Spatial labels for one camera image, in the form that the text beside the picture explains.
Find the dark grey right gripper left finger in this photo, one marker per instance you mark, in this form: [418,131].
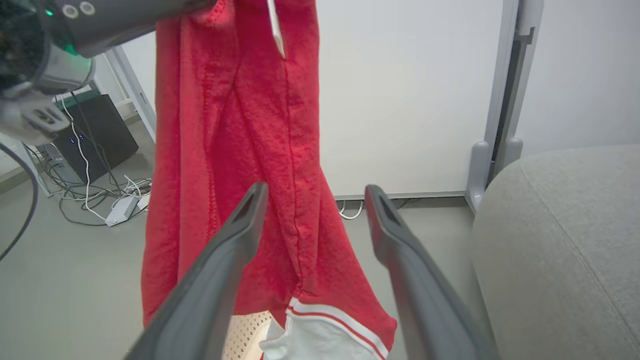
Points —
[210,290]

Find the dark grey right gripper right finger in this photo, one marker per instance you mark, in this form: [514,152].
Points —
[420,300]

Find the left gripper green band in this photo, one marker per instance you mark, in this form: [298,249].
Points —
[30,50]

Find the red and white sports garment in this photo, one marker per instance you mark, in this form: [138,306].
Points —
[225,125]

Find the beige perforated laundry basket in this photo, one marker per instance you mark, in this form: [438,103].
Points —
[247,335]

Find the black box device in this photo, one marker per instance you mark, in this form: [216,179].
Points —
[100,135]

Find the grey fabric sofa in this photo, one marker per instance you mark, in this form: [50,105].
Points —
[565,250]

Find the grey table leg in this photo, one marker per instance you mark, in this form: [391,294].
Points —
[31,170]

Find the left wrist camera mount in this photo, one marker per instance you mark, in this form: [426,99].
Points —
[30,117]

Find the wide white partition grey frame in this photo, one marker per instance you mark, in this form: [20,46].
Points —
[400,100]

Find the narrow white partition grey frame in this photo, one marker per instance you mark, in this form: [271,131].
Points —
[585,75]

